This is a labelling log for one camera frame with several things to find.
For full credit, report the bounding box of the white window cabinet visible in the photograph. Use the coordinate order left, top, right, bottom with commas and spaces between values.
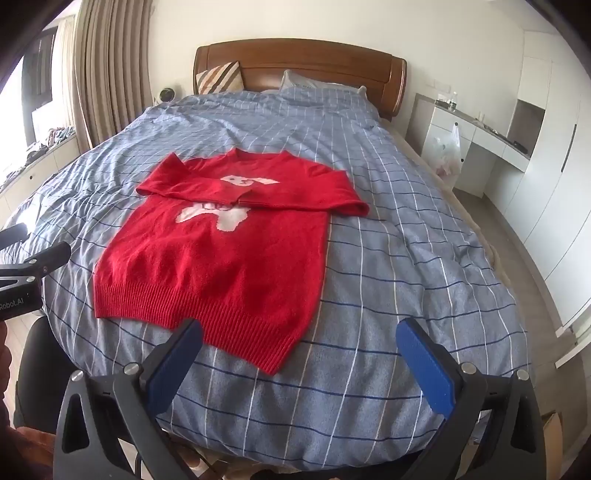
0, 136, 83, 224

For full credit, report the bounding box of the blue-grey checked bed blanket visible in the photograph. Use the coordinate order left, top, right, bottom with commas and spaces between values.
0, 85, 532, 472

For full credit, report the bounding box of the window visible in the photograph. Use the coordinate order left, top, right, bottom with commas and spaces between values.
0, 28, 60, 153

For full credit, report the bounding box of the grey pillow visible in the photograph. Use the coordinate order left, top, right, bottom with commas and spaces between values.
279, 69, 368, 99

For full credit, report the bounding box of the white wardrobe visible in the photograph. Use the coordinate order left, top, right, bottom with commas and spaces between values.
480, 18, 591, 333

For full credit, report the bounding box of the clear plastic bag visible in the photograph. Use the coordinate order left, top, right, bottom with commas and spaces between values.
431, 124, 462, 178

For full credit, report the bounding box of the white desk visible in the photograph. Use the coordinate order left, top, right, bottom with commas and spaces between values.
409, 92, 532, 199

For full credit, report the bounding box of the beige curtain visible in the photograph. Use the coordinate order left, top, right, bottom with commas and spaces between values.
60, 0, 160, 151

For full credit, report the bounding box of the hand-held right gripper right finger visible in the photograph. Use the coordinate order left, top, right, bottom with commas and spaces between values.
396, 316, 548, 480

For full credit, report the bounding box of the wooden headboard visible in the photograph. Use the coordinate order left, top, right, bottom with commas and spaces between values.
193, 38, 408, 123

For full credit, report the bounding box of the striped cushion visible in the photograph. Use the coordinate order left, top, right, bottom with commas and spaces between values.
195, 60, 244, 95

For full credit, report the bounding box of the red knit sweater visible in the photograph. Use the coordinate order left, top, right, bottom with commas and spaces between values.
92, 148, 370, 376

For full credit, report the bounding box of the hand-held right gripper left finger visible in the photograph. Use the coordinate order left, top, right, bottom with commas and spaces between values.
54, 318, 204, 480

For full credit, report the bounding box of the pile of clutter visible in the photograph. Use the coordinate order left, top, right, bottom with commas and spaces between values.
0, 124, 77, 183

